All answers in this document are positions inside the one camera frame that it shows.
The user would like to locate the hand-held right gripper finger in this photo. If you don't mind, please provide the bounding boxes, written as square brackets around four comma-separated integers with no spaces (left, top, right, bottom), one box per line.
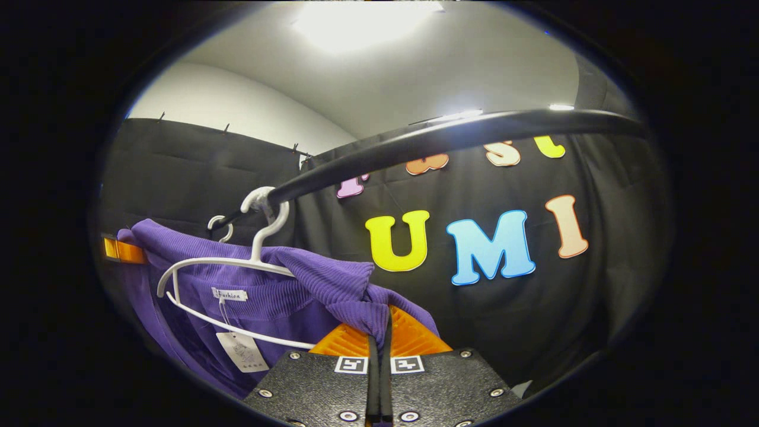
[243,323,380,425]
[381,305,522,425]

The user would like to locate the purple ribbed jacket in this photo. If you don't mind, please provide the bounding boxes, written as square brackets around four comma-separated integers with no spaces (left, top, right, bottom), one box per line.
[116,218,441,399]

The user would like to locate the white clothes hanger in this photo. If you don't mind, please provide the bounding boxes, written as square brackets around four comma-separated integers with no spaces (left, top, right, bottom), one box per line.
[206,215,234,243]
[157,187,316,350]

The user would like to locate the black clothes rack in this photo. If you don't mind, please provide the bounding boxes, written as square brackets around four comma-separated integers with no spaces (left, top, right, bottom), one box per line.
[206,109,647,232]

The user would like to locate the black backdrop cloth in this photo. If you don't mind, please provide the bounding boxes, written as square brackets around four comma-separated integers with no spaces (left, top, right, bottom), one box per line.
[98,53,671,392]

